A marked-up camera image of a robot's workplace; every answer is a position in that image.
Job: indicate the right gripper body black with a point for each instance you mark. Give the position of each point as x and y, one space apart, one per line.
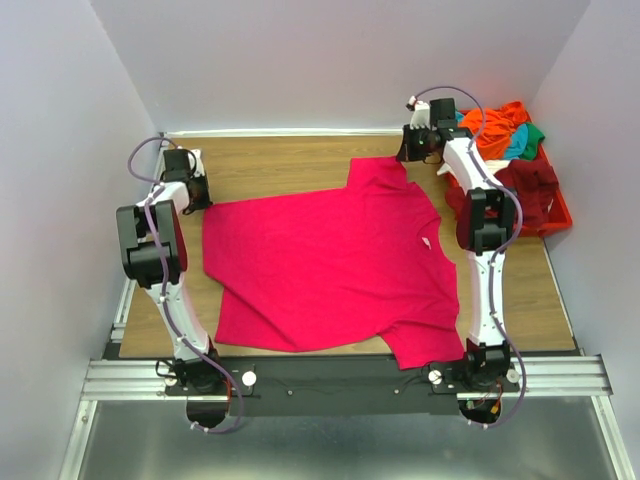
416 140

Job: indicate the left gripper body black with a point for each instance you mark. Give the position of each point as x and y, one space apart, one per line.
203 198

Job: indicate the magenta pink t-shirt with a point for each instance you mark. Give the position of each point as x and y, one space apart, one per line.
318 270

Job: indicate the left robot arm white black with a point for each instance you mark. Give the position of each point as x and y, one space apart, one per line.
194 354

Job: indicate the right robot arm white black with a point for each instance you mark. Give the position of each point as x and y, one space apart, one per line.
485 226

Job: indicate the orange t-shirt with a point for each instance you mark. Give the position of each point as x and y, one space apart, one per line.
495 130

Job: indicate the white t-shirt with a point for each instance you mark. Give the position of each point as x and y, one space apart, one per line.
493 167

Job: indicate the teal blue t-shirt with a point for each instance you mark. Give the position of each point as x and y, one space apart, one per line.
518 144

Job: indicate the green t-shirt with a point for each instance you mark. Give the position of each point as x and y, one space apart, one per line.
533 141

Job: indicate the dark maroon t-shirt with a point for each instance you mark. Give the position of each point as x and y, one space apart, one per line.
537 187

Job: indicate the red plastic bin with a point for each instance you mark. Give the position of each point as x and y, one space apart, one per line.
512 147

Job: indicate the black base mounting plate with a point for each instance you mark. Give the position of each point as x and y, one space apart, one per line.
343 385

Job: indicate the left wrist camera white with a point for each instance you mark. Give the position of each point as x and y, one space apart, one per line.
197 166

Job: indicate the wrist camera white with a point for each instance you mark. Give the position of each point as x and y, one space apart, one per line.
197 166
420 113

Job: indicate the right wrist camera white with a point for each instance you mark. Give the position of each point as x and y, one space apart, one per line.
420 113

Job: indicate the left aluminium side rail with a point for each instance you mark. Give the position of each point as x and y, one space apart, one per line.
137 257

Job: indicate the aluminium extrusion frame rail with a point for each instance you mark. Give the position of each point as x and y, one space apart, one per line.
552 376

